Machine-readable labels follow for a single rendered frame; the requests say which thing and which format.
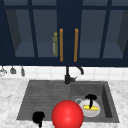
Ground red ball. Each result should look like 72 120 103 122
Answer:
51 99 85 128

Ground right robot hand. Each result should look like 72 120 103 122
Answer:
84 94 99 110

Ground dark blue glass-door cupboard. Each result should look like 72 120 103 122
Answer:
0 0 128 67

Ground hanging grey spatula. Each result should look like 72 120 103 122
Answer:
9 65 17 75

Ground hanging metal whisk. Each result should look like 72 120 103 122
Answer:
0 65 8 77

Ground olive green bottle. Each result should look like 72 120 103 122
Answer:
52 32 59 57

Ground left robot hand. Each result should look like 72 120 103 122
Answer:
32 111 46 128

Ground black tap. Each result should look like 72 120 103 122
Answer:
64 65 85 85

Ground grey sink with draining board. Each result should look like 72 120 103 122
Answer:
16 79 121 123

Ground yellow long food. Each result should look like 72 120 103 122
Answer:
83 104 100 111

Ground hanging grey ladle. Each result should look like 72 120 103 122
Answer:
20 65 26 77

